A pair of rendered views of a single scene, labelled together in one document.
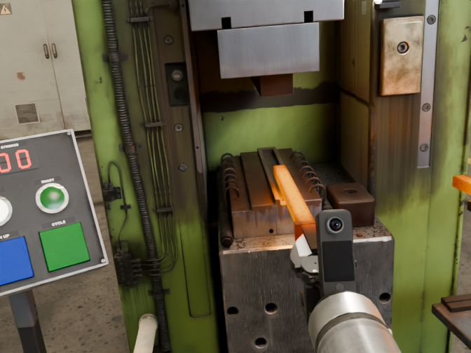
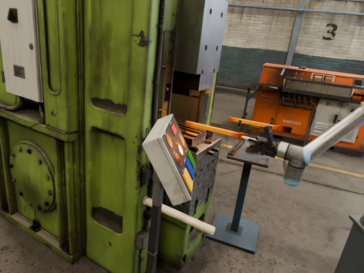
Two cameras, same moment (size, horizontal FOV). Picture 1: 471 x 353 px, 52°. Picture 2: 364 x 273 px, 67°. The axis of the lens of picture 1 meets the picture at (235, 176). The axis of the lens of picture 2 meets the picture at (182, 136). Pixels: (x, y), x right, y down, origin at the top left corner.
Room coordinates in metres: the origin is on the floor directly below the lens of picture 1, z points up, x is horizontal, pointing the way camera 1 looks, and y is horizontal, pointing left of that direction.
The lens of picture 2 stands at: (0.29, 1.38, 1.54)
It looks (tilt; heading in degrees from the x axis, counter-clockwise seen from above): 20 degrees down; 300
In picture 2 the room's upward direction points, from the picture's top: 6 degrees clockwise
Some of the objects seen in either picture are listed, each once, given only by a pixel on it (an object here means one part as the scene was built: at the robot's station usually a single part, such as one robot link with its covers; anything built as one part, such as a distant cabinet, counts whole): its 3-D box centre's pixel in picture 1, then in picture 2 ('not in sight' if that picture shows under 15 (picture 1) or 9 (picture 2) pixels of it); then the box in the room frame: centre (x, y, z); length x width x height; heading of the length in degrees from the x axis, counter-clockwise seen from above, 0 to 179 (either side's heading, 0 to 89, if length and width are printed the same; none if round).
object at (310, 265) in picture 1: (331, 297); (266, 147); (0.58, -0.12, 1.01); 0.12 x 0.08 x 0.09; 1
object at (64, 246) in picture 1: (64, 246); (190, 159); (0.82, 0.33, 1.01); 0.07 x 0.05 x 0.07; 116
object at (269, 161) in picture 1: (275, 171); (173, 124); (1.20, -0.10, 0.99); 0.42 x 0.05 x 0.01; 1
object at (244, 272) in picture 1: (290, 270); (170, 163); (1.21, -0.13, 0.69); 0.56 x 0.38 x 0.45; 1
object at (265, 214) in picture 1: (266, 185); (171, 130); (1.20, -0.08, 0.96); 0.42 x 0.20 x 0.09; 1
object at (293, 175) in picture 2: not in sight; (293, 173); (0.41, -0.13, 0.90); 0.12 x 0.09 x 0.12; 106
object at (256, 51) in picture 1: (258, 43); (176, 75); (1.20, -0.08, 1.32); 0.42 x 0.20 x 0.10; 1
